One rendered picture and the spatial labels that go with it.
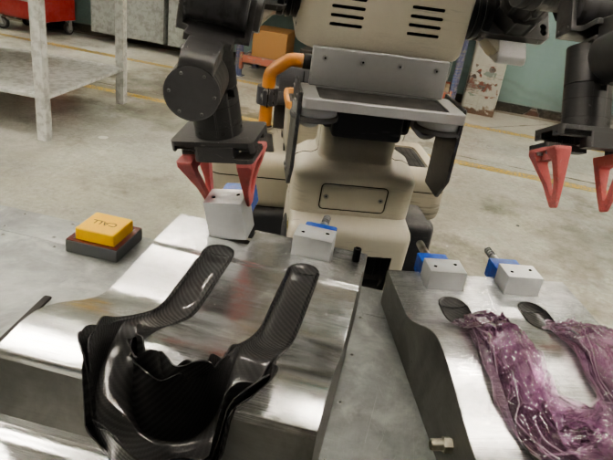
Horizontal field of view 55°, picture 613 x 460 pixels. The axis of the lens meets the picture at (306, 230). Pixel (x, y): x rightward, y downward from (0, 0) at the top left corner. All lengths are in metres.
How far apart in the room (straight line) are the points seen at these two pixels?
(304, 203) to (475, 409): 0.58
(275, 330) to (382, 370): 0.16
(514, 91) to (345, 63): 5.12
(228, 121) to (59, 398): 0.35
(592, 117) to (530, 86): 5.24
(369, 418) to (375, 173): 0.52
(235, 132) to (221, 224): 0.12
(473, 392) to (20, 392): 0.40
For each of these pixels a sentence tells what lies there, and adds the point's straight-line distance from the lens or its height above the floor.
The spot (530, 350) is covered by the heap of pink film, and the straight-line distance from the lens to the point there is 0.65.
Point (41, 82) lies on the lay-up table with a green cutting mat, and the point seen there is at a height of 0.34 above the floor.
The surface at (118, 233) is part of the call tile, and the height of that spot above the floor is 0.84.
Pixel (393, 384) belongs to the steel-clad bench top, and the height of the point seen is 0.80.
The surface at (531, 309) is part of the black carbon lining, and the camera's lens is 0.84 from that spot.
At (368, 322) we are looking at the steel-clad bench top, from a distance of 0.81.
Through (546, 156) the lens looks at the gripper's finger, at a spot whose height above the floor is 1.04.
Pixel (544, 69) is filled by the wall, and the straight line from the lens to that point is 6.03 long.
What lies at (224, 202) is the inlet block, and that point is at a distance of 0.74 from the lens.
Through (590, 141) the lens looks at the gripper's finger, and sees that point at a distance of 0.80.
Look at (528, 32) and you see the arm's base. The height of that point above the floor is 1.16.
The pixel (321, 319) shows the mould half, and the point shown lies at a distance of 0.65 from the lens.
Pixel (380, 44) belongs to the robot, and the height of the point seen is 1.11.
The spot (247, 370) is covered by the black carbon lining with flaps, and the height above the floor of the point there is 0.91.
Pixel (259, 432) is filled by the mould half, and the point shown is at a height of 0.92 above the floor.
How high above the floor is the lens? 1.25
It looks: 26 degrees down
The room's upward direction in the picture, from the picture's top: 8 degrees clockwise
